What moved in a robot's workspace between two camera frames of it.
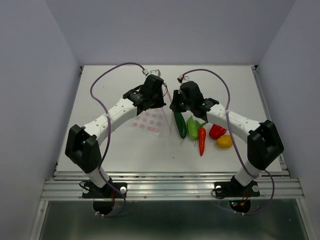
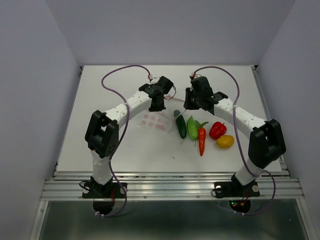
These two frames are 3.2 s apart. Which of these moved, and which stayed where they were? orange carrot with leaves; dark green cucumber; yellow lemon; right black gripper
Moved: right black gripper
Stayed: dark green cucumber; yellow lemon; orange carrot with leaves
